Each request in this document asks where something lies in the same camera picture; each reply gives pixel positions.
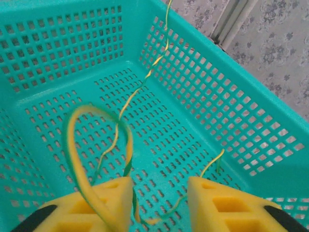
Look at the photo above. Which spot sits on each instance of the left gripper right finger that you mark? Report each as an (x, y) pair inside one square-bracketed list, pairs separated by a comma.
[(229, 212)]

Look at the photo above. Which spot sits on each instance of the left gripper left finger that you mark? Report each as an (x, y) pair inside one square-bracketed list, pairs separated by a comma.
[(72, 217)]

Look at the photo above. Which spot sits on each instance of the teal plastic basket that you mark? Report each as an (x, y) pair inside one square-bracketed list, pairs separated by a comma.
[(241, 77)]

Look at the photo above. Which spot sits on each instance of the aluminium frame post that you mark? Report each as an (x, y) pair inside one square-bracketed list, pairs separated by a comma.
[(231, 21)]

